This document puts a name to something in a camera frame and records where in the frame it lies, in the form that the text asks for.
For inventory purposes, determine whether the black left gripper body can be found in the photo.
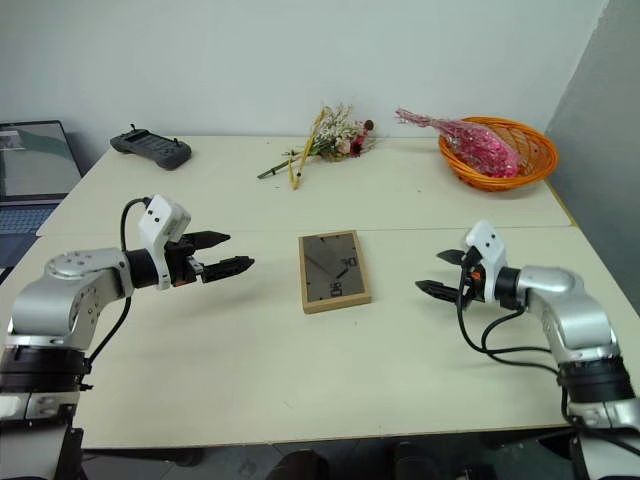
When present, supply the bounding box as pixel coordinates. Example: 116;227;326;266
165;233;207;288

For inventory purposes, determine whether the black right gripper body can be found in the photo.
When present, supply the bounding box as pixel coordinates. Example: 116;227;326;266
453;248;487;312

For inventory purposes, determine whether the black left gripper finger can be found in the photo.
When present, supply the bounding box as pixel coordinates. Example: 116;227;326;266
202;255;256;285
193;230;232;252

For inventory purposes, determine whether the laptop computer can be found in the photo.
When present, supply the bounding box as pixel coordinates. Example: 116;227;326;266
0;119;84;271

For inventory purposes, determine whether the dark grey handheld controller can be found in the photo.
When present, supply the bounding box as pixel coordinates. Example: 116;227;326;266
109;123;193;172

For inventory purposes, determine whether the orange woven basket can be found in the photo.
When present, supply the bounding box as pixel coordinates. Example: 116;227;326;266
438;116;559;192

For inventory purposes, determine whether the pink dried flower bunch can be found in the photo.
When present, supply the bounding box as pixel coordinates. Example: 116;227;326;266
394;107;529;179

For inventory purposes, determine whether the dried flower bouquet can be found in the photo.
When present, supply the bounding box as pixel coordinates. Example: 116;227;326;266
256;103;378;192

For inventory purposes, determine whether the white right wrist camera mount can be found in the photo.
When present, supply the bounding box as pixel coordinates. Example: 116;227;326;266
462;219;508;305

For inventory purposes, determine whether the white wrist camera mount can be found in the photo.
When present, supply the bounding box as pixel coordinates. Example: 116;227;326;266
462;219;508;305
136;194;192;292

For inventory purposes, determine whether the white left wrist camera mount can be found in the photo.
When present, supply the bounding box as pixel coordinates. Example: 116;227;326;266
136;194;192;292

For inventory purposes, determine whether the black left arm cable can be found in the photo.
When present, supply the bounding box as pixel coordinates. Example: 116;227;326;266
79;197;152;391

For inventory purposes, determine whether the wooden framed grey board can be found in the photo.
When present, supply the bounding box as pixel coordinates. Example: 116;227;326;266
298;229;373;316

